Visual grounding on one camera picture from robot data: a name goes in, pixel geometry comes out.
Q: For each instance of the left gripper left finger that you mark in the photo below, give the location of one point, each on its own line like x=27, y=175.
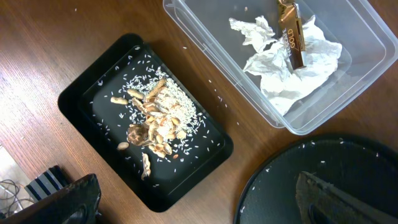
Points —
x=75, y=203

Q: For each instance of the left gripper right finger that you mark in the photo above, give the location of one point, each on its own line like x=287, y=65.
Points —
x=322, y=202

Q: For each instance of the white tissue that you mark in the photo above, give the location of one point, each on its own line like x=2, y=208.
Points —
x=282, y=85

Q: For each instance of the food scraps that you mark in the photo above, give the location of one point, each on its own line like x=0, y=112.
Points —
x=151, y=121

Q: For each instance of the small tissue piece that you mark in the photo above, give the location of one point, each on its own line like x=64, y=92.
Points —
x=259, y=34

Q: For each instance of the small bottle with white cap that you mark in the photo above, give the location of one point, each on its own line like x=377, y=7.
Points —
x=292, y=32

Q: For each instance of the striped object off table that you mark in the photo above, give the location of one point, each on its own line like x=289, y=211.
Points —
x=47, y=183

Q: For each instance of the round black serving tray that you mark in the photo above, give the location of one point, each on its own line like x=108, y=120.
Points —
x=361, y=167

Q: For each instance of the black rectangular tray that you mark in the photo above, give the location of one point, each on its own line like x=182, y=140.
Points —
x=69, y=103

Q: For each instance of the clear plastic bin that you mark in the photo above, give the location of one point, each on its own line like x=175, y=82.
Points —
x=369, y=49

